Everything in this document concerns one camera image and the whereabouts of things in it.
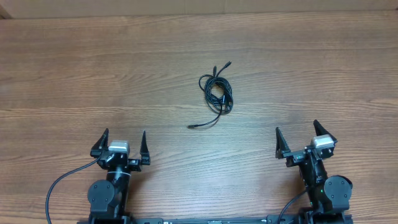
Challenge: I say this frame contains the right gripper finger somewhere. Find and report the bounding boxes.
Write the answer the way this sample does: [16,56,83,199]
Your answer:
[275,127,290,159]
[313,119,338,142]

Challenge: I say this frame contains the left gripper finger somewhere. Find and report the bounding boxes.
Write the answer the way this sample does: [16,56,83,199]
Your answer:
[90,128,109,157]
[140,130,150,165]

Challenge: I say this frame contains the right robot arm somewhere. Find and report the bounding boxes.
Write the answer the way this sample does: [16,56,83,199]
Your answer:
[275,120,353,223]

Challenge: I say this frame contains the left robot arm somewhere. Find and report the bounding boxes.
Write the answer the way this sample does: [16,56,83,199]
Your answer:
[87,129,150,223]

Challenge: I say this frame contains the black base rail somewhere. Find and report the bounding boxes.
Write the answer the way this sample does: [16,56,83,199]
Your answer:
[77,214,354,224]

